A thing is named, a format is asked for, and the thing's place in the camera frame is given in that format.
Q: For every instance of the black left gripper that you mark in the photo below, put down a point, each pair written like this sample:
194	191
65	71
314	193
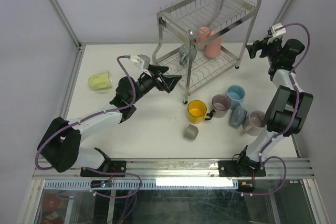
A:
168	81

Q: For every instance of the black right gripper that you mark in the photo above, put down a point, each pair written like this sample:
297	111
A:
263	44

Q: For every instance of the dark speckled grey mug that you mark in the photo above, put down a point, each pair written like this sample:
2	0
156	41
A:
183	53

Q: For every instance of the tall pink cup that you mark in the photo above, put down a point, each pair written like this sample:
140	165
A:
213	49

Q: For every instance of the pink mug with handle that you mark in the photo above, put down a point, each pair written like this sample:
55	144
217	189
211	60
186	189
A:
203	33

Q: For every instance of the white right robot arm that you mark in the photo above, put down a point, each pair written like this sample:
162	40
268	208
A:
290	105

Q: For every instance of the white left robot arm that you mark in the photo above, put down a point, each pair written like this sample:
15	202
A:
60	145

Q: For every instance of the stainless steel dish rack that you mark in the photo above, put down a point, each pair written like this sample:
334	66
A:
183	18

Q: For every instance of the lilac mug near rack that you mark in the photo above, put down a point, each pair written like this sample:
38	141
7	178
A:
221	104

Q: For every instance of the light blue ribbed mug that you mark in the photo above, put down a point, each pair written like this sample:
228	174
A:
236	94

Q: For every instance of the yellow enamel mug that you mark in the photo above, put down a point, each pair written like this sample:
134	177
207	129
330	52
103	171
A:
197	112

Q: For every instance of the pale yellow-green mug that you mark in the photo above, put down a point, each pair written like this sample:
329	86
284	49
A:
100	81

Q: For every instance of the small grey-green cup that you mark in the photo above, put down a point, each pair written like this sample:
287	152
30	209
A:
191	132

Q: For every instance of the blue-grey speckled jug mug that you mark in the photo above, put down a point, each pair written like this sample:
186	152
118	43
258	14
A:
237	116

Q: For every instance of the lilac mug far right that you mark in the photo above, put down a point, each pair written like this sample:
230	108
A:
254	123

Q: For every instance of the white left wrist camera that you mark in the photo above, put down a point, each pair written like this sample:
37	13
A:
141	61

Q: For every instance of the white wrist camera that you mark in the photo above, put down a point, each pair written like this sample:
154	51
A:
141	61
276	31

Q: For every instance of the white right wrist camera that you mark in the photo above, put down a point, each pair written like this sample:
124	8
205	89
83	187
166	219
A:
276	31

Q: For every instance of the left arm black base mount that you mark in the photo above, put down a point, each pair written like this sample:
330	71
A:
108	166

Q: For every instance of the slotted grey cable duct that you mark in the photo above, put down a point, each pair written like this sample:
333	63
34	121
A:
144	184

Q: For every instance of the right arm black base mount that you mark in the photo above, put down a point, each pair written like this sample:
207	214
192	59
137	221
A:
241	169

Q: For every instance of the aluminium mounting rail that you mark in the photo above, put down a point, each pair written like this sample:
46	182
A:
147	168

